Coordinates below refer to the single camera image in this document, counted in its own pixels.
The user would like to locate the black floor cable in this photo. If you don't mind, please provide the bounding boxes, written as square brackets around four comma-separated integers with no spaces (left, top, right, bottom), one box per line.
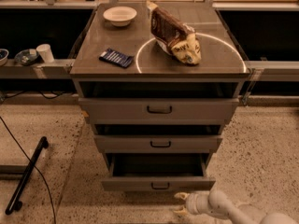
[0,115,58,224]

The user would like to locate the grey drawer cabinet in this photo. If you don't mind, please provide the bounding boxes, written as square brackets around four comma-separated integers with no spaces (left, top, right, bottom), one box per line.
[69,1,252,170]

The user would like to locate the grey top drawer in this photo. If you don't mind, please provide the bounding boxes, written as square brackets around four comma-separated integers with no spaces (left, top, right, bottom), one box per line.
[78,98,238,125]

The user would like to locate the grey bottom drawer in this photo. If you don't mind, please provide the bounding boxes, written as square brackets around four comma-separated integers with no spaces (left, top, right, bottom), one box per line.
[102,153,216,191]

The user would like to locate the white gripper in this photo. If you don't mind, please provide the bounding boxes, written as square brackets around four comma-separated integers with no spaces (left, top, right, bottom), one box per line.
[174,192,210,216]

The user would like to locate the grey metal shelf rail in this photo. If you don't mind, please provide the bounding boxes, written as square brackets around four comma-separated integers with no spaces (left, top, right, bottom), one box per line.
[0,59,75,79]

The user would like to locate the white paper cup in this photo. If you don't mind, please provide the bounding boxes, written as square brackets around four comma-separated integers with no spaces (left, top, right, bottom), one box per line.
[36,44,54,63]

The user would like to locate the white ceramic bowl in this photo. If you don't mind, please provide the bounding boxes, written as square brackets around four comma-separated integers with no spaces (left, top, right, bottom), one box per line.
[103,7,137,27]

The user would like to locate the blue white bowl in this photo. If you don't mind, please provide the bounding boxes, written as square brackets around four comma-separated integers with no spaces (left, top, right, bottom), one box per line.
[0,49,9,66]

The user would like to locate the grey drawer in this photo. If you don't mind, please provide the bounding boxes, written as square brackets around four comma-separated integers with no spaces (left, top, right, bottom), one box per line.
[78,98,238,125]
[94,135,222,153]
[102,153,216,191]

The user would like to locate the grey middle drawer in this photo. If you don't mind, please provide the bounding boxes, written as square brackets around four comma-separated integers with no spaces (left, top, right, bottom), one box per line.
[94,135,222,153]

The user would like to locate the brown yellow chip bag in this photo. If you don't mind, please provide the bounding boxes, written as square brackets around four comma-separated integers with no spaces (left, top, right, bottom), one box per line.
[147,1,201,65]

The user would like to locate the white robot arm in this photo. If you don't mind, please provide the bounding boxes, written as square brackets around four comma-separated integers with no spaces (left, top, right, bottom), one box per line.
[174,189,298,224]

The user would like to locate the blue snack packet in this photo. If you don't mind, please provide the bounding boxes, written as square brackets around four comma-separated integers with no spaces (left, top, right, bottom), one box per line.
[99,49,134,68]

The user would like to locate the dark bowl with items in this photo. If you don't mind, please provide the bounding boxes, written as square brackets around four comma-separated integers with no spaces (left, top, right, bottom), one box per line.
[14,49,39,66]

